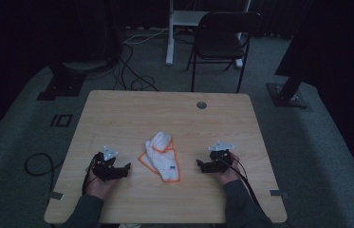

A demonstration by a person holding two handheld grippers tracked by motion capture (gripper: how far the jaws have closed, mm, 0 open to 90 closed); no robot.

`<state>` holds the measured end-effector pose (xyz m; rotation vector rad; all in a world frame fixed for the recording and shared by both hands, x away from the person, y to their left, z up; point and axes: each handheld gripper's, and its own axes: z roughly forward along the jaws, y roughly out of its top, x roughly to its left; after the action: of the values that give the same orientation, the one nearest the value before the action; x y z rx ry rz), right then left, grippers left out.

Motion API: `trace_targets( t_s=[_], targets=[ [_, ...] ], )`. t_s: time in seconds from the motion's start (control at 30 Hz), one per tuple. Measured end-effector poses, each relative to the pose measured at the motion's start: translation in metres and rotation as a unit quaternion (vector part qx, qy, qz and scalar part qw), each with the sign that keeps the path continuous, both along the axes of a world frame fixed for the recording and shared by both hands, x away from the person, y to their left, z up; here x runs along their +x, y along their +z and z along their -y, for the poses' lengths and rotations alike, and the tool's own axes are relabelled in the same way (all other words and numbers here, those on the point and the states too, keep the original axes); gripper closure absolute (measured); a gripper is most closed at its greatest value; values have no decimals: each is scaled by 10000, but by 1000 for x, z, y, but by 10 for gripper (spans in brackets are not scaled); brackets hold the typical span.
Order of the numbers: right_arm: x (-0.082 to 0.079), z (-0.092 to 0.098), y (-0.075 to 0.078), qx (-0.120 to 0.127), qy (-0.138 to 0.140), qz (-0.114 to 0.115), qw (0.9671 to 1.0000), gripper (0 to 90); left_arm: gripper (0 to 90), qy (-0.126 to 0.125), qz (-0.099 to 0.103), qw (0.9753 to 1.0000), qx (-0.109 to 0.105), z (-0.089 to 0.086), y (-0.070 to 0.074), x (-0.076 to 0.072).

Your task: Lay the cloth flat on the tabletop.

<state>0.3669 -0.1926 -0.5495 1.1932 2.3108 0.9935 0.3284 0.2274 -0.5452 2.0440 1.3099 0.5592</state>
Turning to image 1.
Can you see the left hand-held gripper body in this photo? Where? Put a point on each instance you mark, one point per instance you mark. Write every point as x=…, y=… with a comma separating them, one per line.
x=105, y=167

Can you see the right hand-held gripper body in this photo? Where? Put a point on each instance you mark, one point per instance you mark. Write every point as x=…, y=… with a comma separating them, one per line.
x=219, y=160

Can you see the white cloth with orange edge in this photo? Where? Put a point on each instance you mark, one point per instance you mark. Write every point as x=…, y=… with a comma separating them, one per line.
x=162, y=160

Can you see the person's right hand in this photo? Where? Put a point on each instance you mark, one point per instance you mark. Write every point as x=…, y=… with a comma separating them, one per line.
x=227, y=176

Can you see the person's left hand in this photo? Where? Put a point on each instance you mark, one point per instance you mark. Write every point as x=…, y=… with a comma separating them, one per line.
x=99, y=187

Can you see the grey tape strip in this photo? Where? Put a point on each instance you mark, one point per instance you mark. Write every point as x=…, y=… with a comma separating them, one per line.
x=276, y=193
x=56, y=195

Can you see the grey round table grommet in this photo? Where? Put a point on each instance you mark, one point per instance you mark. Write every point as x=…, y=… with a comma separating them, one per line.
x=201, y=105

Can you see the black folding chair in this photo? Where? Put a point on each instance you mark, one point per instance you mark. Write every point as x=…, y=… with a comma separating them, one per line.
x=219, y=41

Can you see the black stand with base plate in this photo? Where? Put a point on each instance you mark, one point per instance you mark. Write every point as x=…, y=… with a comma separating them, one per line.
x=287, y=91
x=65, y=82

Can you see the white desk frame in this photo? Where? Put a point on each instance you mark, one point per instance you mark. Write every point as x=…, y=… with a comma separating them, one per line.
x=173, y=28

